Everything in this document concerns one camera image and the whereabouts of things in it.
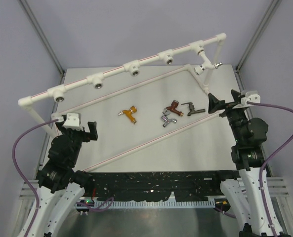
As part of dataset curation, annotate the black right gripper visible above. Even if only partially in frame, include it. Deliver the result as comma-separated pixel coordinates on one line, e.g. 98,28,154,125
209,90,249,143

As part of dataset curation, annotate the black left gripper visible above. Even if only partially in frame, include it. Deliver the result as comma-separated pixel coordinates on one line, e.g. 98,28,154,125
57,121,97,164

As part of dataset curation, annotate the white chrome knob faucet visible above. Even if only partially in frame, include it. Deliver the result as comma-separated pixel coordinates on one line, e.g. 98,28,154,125
194,50,223,75

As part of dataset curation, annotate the white pipe frame rack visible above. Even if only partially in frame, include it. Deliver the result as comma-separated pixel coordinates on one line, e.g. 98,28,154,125
17,32,228,172

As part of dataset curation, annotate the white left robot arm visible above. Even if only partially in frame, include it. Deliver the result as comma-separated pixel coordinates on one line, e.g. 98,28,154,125
19,119,98,237

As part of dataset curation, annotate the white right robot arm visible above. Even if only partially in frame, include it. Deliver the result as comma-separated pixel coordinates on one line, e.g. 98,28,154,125
208,90,288,237

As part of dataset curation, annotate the dark grey lever faucet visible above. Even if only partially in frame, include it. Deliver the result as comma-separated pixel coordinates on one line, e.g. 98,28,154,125
181,102,206,117

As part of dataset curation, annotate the red brown faucet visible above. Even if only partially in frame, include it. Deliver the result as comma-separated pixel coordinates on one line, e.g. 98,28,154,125
162,100,184,117

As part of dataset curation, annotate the orange faucet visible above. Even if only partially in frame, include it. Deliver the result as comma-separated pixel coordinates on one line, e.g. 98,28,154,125
118,106,137,124

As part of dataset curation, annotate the chrome silver faucet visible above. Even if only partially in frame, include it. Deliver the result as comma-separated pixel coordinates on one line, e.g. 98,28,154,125
161,114,177,127

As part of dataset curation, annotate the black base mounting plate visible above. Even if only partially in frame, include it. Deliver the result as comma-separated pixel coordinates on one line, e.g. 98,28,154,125
72,170,238,202

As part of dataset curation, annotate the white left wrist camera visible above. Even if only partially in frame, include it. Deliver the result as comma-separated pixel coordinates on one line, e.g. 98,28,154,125
57,113,84,131

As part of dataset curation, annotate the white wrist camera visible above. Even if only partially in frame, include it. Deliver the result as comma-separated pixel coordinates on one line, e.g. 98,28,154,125
233,91,260,109
57,113,84,131

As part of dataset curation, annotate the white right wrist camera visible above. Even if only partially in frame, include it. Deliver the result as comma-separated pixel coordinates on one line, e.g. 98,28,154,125
233,91,260,109

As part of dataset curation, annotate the white slotted cable duct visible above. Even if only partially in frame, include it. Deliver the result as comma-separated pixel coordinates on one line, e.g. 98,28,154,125
108,198,215,209

